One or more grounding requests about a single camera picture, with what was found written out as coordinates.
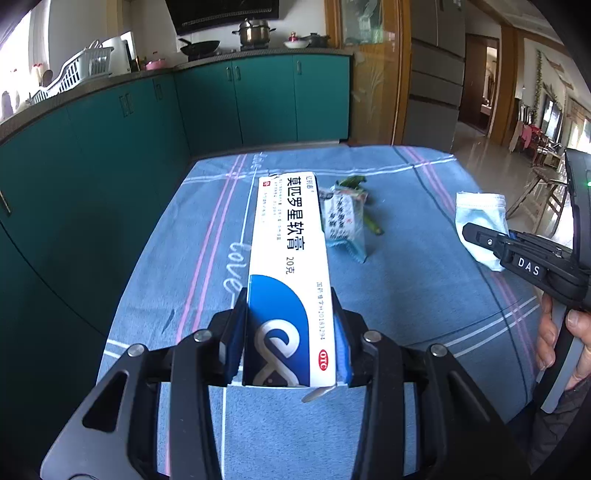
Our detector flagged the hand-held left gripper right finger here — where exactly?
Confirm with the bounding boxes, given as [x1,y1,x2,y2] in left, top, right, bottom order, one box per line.
[331,288,529,480]

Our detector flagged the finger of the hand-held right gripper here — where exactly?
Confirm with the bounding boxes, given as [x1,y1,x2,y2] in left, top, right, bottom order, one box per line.
[462,222,574,266]

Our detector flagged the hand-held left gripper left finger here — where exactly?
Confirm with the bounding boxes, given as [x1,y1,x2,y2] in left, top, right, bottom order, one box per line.
[39,288,250,480]

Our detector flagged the blue face mask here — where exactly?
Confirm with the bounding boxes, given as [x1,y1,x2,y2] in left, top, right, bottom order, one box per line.
[455,191,509,273]

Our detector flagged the white and blue medicine box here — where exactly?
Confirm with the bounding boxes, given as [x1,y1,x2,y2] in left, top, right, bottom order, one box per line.
[242,172,340,401]

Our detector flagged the person's right forearm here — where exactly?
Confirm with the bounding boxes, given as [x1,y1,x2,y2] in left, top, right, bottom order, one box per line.
[508,388,585,468]

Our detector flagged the person's right hand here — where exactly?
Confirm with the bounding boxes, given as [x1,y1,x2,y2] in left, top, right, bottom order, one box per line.
[534,293,591,393]

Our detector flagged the blue striped tablecloth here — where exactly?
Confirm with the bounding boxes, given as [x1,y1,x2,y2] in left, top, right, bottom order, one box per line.
[99,144,543,480]

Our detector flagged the wooden stool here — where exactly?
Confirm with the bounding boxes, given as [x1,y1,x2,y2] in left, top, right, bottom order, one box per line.
[505,166,571,236]

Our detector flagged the light green wrapper scrap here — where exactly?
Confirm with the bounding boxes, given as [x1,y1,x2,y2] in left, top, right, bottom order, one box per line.
[335,175,385,236]

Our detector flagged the clear labelled plastic packet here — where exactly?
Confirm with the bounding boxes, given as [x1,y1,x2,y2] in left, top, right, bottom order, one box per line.
[318,184,370,264]

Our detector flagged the grey refrigerator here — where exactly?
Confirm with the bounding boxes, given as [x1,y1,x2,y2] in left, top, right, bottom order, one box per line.
[405,0,466,153]

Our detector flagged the green vine garland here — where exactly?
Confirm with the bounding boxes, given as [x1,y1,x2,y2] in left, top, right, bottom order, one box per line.
[533,51,544,123]

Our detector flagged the wooden framed glass door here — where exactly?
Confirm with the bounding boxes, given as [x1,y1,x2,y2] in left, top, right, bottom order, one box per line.
[325,0,411,146]

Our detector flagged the teal kitchen cabinets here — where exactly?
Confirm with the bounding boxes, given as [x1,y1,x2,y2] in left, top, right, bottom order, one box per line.
[0,53,354,480]

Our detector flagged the grey kitchen countertop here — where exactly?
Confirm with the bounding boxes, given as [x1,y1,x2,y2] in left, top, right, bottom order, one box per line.
[0,46,354,139]

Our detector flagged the black wok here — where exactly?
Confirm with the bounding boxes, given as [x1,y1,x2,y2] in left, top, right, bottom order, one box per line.
[179,38,221,57]

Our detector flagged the steel cooking pot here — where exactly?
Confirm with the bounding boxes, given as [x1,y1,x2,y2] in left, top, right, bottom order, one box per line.
[232,17,276,47]

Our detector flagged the white kitchen appliance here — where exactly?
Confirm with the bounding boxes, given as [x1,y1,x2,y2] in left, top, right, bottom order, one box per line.
[102,31,137,75]

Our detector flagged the white dish rack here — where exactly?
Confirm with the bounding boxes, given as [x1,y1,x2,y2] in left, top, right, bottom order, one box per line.
[28,41,114,104]

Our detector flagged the black range hood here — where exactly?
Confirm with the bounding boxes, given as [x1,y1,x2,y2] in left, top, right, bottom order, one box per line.
[165,0,281,35]

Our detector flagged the wooden door frame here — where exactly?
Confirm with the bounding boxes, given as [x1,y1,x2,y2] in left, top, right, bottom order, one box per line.
[455,25,519,145]

